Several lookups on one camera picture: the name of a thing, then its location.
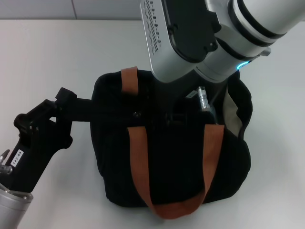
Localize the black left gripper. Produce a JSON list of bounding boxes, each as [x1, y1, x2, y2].
[[6, 87, 78, 193]]

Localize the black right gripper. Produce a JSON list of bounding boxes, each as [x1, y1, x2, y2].
[[165, 70, 224, 125]]

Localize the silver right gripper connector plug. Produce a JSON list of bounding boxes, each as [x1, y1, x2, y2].
[[195, 86, 215, 113]]

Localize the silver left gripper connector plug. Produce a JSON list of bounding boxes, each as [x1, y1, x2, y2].
[[0, 149, 14, 176]]

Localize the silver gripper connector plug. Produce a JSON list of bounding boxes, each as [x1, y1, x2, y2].
[[195, 86, 215, 113], [0, 149, 14, 176]]

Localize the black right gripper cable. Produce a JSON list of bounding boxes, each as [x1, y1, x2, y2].
[[209, 109, 219, 125]]

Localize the black food bag orange handles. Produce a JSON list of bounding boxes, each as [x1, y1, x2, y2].
[[71, 66, 253, 219]]

